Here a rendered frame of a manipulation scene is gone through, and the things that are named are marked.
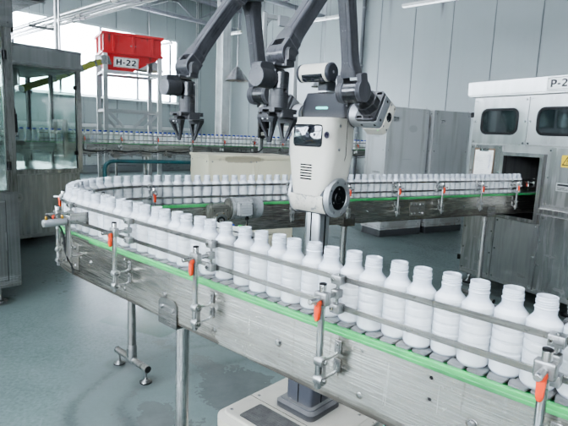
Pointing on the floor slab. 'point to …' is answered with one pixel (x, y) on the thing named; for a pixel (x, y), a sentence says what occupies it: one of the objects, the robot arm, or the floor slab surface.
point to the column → (222, 82)
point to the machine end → (497, 128)
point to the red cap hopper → (119, 62)
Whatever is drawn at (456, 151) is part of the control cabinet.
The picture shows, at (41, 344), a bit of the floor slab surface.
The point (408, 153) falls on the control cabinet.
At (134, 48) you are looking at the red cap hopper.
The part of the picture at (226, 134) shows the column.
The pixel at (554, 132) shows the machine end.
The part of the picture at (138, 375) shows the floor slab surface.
